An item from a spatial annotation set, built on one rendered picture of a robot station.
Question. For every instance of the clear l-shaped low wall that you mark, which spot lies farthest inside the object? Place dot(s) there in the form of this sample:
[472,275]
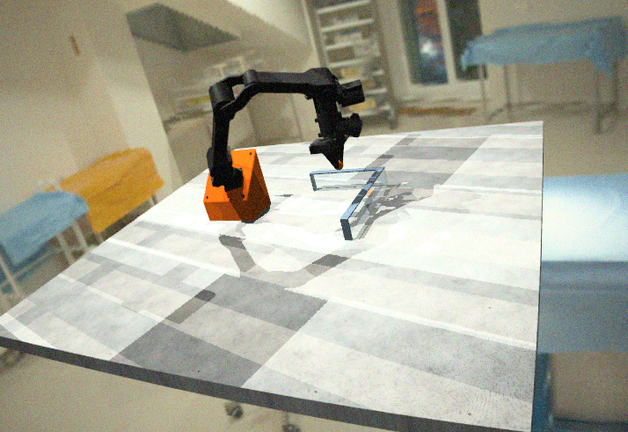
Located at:
[350,181]

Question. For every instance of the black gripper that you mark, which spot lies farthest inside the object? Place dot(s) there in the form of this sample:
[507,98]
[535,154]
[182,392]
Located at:
[330,146]

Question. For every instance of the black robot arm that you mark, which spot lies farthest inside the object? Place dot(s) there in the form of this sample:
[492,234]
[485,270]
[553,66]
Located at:
[318,84]

